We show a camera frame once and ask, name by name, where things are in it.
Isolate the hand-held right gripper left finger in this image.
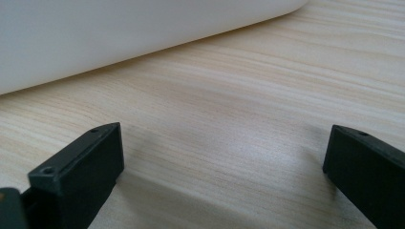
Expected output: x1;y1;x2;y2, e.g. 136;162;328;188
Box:
20;121;125;229

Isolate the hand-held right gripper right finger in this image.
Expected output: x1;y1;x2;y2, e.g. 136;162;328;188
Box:
322;124;405;229

